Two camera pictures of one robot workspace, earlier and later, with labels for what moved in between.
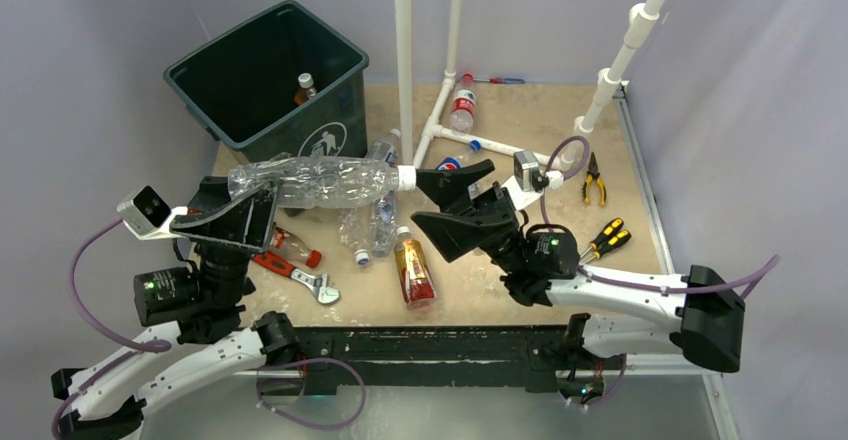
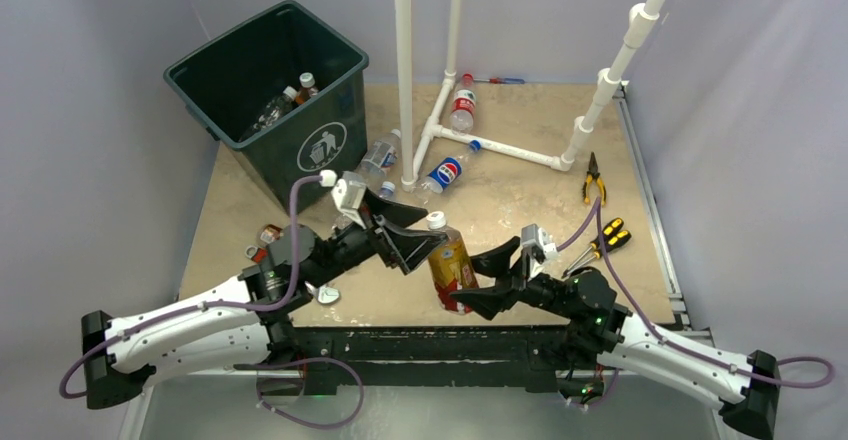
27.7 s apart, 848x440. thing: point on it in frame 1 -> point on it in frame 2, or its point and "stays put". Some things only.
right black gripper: x=493 y=215 -> x=488 y=301
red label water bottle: x=464 y=103 stays put
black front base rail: x=531 y=356 stays put
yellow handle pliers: x=593 y=172 stays put
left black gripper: x=247 y=222 -> x=408 y=247
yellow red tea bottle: x=415 y=276 -> x=449 y=265
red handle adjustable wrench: x=325 y=294 stays put
